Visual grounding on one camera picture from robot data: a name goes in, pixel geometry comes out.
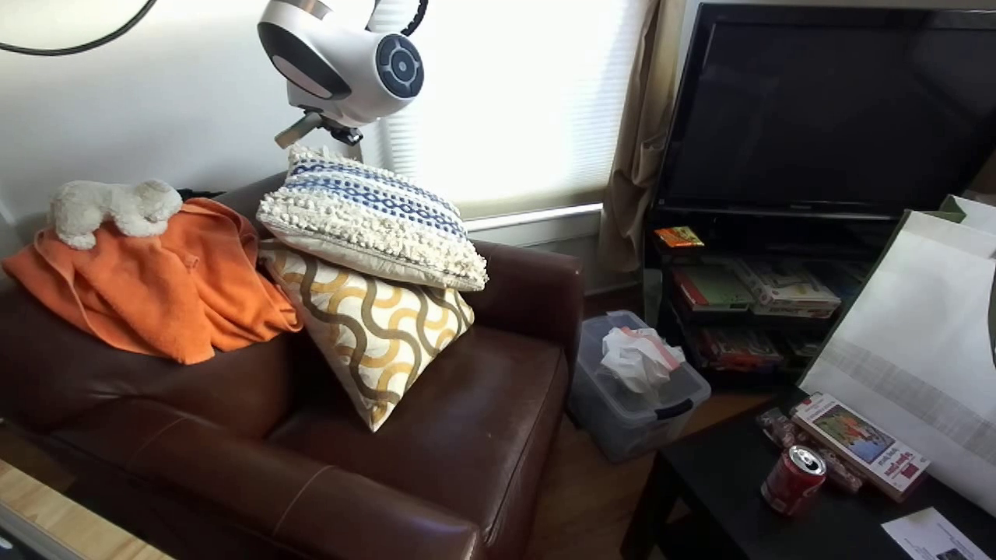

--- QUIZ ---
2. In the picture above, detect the beige curtain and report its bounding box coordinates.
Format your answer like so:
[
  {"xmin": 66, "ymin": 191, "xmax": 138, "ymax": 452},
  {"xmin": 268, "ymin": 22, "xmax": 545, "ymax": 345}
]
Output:
[{"xmin": 598, "ymin": 0, "xmax": 700, "ymax": 279}]

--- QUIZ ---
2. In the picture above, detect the white window blind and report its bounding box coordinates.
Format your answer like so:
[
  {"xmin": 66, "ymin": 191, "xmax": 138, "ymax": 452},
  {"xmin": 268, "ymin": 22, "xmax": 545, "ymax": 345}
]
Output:
[{"xmin": 362, "ymin": 0, "xmax": 653, "ymax": 226}]

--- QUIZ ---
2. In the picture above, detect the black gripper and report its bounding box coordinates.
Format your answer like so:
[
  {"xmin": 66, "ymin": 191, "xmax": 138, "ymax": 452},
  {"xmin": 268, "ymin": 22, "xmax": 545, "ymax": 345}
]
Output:
[{"xmin": 308, "ymin": 110, "xmax": 368, "ymax": 153}]

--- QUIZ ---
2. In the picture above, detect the large white paper bag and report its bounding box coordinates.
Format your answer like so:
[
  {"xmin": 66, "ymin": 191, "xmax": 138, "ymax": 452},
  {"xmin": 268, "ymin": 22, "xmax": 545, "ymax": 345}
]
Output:
[{"xmin": 798, "ymin": 193, "xmax": 996, "ymax": 519}]

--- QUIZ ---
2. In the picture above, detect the black tv stand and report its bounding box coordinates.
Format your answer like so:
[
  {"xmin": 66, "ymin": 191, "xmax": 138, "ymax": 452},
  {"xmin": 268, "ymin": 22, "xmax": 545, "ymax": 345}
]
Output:
[{"xmin": 643, "ymin": 203, "xmax": 996, "ymax": 397}]

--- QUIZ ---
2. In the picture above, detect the white red game box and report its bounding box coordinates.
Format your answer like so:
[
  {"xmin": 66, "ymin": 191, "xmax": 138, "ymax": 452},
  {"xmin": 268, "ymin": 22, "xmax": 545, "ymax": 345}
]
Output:
[{"xmin": 792, "ymin": 392, "xmax": 933, "ymax": 503}]

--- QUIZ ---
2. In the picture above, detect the yellow wave pattern pillow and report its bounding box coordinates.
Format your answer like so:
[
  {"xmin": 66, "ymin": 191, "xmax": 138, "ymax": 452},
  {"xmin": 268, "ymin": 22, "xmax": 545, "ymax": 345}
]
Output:
[{"xmin": 260, "ymin": 244, "xmax": 480, "ymax": 436}]

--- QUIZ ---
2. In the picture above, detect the stack of board games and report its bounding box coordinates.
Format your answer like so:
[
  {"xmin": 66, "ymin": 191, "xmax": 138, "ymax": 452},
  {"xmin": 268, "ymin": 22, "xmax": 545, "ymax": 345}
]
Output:
[{"xmin": 668, "ymin": 254, "xmax": 843, "ymax": 323}]

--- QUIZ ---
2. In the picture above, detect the clear plastic storage bin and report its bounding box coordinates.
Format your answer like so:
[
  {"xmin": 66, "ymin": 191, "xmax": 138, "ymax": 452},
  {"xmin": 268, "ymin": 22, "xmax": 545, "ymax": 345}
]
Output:
[{"xmin": 568, "ymin": 308, "xmax": 717, "ymax": 464}]

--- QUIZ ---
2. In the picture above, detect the brown leather armchair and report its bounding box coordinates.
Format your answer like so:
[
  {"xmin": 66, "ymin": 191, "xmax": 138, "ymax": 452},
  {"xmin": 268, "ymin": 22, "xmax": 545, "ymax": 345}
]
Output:
[{"xmin": 0, "ymin": 176, "xmax": 588, "ymax": 560}]

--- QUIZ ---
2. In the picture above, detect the white paper sheet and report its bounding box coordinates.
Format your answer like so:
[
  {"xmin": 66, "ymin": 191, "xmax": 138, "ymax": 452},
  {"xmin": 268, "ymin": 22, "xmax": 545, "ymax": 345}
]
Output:
[{"xmin": 879, "ymin": 503, "xmax": 996, "ymax": 560}]

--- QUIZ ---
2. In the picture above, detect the orange blanket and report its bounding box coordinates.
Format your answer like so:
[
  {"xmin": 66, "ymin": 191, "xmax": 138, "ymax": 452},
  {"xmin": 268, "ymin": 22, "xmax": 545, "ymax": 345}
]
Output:
[{"xmin": 0, "ymin": 197, "xmax": 308, "ymax": 371}]

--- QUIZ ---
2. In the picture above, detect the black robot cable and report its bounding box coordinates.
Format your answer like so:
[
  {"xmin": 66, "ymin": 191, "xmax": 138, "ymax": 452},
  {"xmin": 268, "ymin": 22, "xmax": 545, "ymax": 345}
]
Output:
[{"xmin": 0, "ymin": 0, "xmax": 162, "ymax": 58}]

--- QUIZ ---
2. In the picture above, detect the red soda can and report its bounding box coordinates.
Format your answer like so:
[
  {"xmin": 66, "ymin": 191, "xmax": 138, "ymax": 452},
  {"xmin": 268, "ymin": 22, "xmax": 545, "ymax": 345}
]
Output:
[{"xmin": 760, "ymin": 442, "xmax": 832, "ymax": 519}]

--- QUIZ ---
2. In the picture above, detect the blue white knitted pillow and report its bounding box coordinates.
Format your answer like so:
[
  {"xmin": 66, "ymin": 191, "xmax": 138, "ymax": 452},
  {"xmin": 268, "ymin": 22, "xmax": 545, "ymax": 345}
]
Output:
[{"xmin": 253, "ymin": 149, "xmax": 492, "ymax": 295}]

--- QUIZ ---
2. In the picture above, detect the white plush toy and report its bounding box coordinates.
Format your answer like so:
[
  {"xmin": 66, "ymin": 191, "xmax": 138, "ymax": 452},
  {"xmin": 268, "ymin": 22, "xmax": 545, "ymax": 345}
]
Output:
[{"xmin": 47, "ymin": 178, "xmax": 187, "ymax": 253}]

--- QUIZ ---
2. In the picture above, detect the black flat screen television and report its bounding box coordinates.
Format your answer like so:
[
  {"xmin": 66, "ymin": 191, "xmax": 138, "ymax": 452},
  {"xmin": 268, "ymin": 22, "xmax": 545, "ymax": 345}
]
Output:
[{"xmin": 658, "ymin": 0, "xmax": 996, "ymax": 226}]

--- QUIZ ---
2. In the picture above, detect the black side table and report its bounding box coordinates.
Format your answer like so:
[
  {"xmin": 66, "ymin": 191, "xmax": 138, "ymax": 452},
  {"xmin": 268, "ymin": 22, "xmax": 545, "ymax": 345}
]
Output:
[{"xmin": 619, "ymin": 405, "xmax": 996, "ymax": 560}]

